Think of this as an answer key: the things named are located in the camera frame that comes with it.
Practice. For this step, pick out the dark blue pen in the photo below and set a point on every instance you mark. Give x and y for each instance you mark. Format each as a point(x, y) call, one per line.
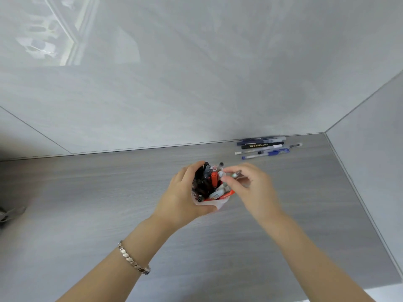
point(261, 140)

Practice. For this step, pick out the short clear pen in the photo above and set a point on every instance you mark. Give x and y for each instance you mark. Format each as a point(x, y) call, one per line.
point(296, 145)

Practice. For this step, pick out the person's left thumb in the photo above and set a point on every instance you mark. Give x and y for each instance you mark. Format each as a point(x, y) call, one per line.
point(208, 209)

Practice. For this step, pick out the bunch of assorted pens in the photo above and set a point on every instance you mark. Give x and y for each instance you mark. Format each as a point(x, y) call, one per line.
point(209, 182)

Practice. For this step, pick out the black pen with gold print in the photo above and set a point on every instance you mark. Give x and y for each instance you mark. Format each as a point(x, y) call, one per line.
point(263, 145)

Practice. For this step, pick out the person's right hand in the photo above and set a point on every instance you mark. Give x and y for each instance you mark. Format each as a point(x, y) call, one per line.
point(256, 194)

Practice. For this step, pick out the grey metal object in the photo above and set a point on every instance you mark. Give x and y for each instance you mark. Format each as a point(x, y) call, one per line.
point(11, 214)

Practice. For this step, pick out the person's left forearm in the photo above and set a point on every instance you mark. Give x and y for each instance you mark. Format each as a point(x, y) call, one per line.
point(119, 264)

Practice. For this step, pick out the translucent white pen cup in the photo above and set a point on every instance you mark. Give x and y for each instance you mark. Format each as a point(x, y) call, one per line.
point(220, 202)

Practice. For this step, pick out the grey clear gel pen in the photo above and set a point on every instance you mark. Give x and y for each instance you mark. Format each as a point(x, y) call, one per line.
point(236, 174)

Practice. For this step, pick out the clear pen with white grip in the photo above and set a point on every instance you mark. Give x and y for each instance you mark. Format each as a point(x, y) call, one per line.
point(258, 149)

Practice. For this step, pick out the clear pen with blue grip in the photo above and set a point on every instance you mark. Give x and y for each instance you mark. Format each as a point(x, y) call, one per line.
point(267, 153)

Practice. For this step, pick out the person's left hand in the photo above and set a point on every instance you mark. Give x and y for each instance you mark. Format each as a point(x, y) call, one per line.
point(178, 202)

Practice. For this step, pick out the person's right thumb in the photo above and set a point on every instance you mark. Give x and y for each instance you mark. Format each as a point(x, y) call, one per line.
point(232, 185)

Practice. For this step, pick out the person's right forearm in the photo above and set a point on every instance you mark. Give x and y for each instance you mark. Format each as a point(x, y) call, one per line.
point(311, 257)

